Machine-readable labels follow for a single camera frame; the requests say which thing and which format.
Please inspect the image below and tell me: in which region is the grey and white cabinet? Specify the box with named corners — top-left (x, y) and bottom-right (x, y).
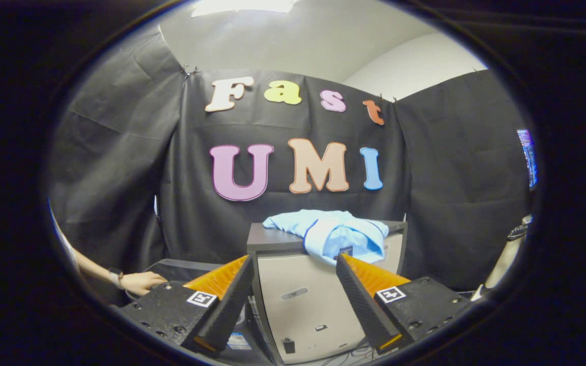
top-left (246, 221), bottom-right (408, 364)

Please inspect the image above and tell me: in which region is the white pole with black band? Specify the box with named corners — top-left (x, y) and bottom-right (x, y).
top-left (484, 216), bottom-right (533, 290)

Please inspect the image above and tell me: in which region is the light blue shirt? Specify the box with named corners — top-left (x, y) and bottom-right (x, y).
top-left (262, 209), bottom-right (389, 266)

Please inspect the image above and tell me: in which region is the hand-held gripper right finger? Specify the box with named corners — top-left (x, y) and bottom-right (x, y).
top-left (336, 253), bottom-right (473, 355)

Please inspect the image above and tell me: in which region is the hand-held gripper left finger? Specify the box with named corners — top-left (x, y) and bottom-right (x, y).
top-left (119, 254), bottom-right (255, 355)

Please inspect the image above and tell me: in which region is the black cable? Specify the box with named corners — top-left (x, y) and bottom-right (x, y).
top-left (324, 346), bottom-right (375, 364)

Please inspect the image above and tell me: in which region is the grey washing machine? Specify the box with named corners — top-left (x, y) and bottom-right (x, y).
top-left (140, 258), bottom-right (273, 364)

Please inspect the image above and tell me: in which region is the blue lit monitor screen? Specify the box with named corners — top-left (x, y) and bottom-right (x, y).
top-left (517, 129), bottom-right (538, 189)

